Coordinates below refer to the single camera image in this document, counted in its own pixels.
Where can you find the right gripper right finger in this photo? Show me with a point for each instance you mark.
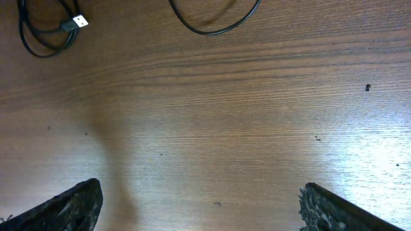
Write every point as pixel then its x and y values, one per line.
pixel 322 210

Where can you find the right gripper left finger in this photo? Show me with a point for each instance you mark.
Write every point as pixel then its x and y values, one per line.
pixel 76 209

